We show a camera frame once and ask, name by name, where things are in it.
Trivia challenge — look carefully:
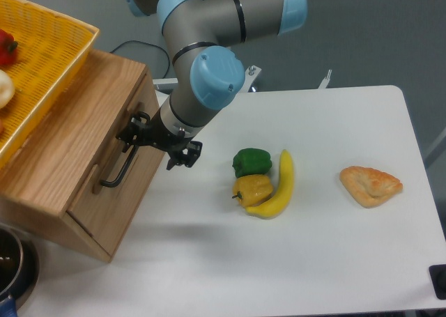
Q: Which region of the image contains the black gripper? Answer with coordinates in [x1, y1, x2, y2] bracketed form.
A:
[116, 106, 203, 171]

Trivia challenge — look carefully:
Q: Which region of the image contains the wooden top drawer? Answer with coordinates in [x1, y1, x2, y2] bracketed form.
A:
[64, 73, 164, 262]

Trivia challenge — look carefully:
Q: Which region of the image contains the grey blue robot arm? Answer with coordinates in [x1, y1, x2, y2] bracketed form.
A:
[117, 0, 307, 167]

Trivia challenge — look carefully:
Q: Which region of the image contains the wooden drawer cabinet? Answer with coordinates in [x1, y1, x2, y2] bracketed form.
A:
[1, 50, 164, 262]

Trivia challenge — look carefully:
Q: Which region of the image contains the green bell pepper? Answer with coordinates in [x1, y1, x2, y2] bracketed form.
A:
[232, 148, 272, 178]

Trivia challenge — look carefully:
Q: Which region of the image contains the yellow bell pepper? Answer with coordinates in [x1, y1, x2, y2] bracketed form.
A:
[232, 174, 274, 208]

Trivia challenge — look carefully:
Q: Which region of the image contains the yellow banana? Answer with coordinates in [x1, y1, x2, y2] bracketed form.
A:
[245, 150, 295, 219]

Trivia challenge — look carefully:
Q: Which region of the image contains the yellow plastic basket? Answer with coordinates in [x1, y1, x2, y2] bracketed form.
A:
[1, 0, 100, 165]

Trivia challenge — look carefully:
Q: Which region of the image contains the white round vegetable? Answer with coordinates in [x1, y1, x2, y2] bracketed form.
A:
[0, 70, 15, 109]

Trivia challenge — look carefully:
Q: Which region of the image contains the red bell pepper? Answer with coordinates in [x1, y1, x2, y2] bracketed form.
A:
[0, 29, 18, 65]

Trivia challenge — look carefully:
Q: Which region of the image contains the dark metal pot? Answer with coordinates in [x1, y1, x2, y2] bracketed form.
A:
[1, 226, 40, 316]

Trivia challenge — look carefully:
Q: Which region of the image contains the triangular pastry bread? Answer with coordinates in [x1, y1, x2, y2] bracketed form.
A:
[339, 166, 403, 208]

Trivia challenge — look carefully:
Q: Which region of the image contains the black table corner device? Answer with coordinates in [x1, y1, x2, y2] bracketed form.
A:
[429, 264, 446, 300]

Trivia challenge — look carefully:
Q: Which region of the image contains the black cable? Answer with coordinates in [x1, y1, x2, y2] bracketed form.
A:
[109, 40, 171, 79]

